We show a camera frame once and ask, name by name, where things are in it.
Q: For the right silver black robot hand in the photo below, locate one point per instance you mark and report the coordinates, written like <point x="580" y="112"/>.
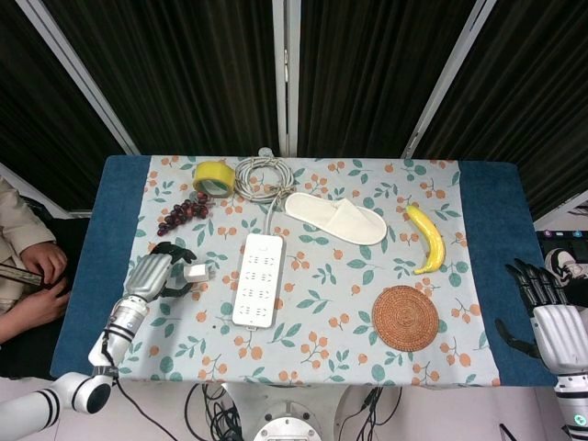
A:
<point x="562" y="335"/>

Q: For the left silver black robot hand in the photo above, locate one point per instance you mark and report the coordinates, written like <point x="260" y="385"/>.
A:
<point x="147" y="275"/>

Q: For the small white plug adapter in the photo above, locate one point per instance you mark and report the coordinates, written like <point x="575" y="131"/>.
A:
<point x="195" y="273"/>

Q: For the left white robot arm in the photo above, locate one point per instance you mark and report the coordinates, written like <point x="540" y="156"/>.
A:
<point x="124" y="321"/>

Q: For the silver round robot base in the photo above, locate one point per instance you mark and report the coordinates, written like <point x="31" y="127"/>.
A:
<point x="287" y="427"/>

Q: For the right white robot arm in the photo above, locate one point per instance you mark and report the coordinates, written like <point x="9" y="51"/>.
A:
<point x="574" y="404"/>

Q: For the white power strip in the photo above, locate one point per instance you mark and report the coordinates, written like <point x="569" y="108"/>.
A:
<point x="257" y="285"/>

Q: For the floral print tablecloth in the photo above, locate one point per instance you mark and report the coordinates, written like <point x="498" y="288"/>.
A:
<point x="331" y="294"/>

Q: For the blue table cover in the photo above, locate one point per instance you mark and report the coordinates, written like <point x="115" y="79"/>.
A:
<point x="101" y="239"/>

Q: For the white black sneaker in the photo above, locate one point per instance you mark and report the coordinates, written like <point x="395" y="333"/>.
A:
<point x="565" y="264"/>

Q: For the dark red grape bunch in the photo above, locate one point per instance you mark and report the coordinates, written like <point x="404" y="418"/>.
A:
<point x="184" y="213"/>

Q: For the black device with coloured buttons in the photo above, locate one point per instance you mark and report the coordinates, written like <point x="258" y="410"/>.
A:
<point x="558" y="236"/>

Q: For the yellow tape roll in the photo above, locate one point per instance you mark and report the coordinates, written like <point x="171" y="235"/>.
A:
<point x="209" y="172"/>

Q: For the dark flat striped object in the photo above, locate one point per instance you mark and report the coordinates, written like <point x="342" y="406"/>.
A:
<point x="20" y="274"/>

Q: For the person in beige jacket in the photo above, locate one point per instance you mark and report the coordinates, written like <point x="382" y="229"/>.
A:
<point x="18" y="229"/>

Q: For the brown woven rattan coaster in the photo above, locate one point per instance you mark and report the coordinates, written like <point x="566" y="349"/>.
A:
<point x="405" y="319"/>

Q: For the yellow banana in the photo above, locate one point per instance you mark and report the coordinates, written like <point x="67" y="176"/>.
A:
<point x="429" y="234"/>

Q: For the white cloth slipper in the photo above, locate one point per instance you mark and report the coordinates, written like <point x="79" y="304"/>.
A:
<point x="335" y="220"/>

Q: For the black pleated curtain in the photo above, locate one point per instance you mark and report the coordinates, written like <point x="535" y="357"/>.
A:
<point x="193" y="69"/>

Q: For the white metal frame rail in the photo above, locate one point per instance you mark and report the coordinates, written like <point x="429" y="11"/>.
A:
<point x="565" y="209"/>
<point x="27" y="189"/>

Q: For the white metal frame post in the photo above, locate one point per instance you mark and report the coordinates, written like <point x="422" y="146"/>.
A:
<point x="78" y="73"/>
<point x="448" y="78"/>
<point x="285" y="69"/>

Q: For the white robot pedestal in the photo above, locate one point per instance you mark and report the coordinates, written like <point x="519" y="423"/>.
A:
<point x="331" y="404"/>

